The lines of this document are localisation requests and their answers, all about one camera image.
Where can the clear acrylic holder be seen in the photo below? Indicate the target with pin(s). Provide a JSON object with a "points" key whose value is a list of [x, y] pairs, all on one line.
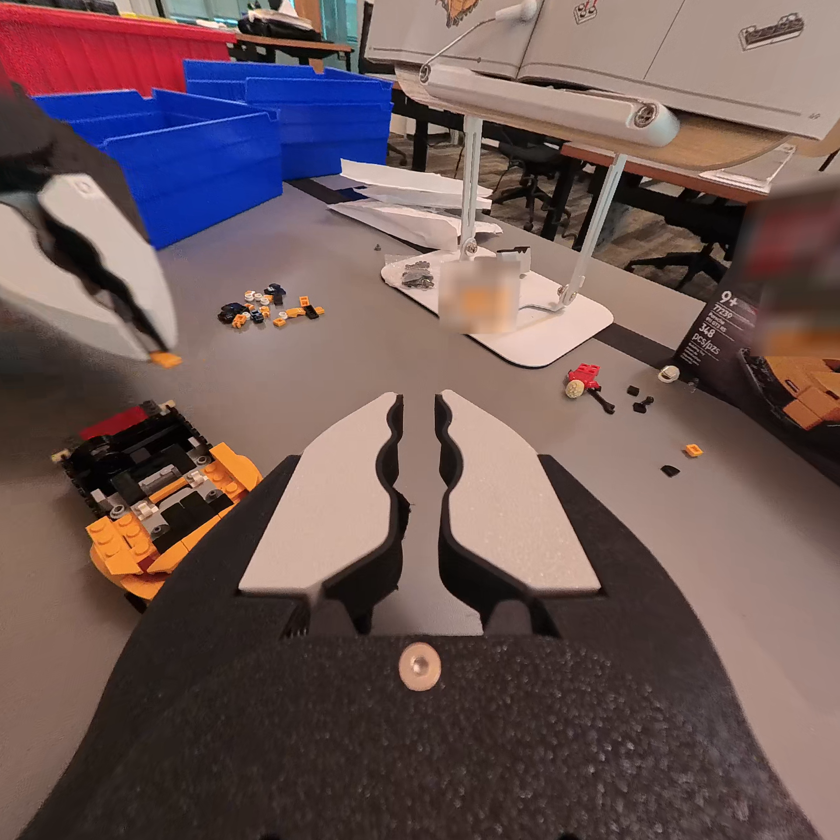
{"points": [[741, 172]]}

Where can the black lego wrench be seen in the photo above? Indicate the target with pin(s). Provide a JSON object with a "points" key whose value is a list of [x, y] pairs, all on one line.
{"points": [[602, 400]]}

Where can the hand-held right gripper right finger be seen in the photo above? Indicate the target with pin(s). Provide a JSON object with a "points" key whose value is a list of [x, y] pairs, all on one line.
{"points": [[518, 512]]}

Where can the black office chair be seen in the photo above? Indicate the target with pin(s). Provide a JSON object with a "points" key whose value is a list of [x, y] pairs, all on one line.
{"points": [[689, 262], [525, 157]]}

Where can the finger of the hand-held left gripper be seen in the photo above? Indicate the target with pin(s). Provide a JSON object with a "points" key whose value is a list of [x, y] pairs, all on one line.
{"points": [[39, 282], [124, 249]]}

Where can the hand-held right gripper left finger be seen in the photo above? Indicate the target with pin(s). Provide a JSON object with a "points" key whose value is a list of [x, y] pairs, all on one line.
{"points": [[315, 512]]}

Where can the orange and black lego car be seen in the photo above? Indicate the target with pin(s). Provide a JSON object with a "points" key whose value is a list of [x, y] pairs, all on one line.
{"points": [[111, 538]]}

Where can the red lego minifigure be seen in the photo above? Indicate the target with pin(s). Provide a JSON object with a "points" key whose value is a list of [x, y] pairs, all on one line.
{"points": [[586, 375]]}

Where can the pile of small lego pieces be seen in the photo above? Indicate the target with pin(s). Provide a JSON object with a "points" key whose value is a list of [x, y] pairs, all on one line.
{"points": [[306, 302]]}

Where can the white round lego piece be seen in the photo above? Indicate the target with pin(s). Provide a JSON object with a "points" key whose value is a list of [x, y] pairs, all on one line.
{"points": [[668, 374]]}

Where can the orange lego tile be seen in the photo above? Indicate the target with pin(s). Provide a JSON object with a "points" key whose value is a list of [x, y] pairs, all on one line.
{"points": [[166, 359]]}

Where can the wooden side table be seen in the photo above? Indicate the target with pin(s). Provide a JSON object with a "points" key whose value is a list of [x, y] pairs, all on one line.
{"points": [[295, 44]]}

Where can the clear bag of black pieces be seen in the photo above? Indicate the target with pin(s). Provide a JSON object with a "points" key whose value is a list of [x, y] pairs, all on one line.
{"points": [[413, 274]]}

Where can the open instruction booklet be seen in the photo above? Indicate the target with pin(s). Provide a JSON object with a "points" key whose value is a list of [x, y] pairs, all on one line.
{"points": [[656, 39]]}

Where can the red plastic bin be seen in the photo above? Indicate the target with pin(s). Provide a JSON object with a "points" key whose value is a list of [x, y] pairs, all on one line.
{"points": [[98, 59]]}

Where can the blue plastic bin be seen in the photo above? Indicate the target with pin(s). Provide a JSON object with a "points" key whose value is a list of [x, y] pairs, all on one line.
{"points": [[328, 131], [197, 190]]}

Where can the white book stand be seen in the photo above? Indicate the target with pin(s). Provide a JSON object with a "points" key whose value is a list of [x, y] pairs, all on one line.
{"points": [[558, 98]]}

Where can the black lego set box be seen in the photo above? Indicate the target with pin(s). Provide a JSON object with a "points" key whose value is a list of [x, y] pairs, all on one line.
{"points": [[718, 348]]}

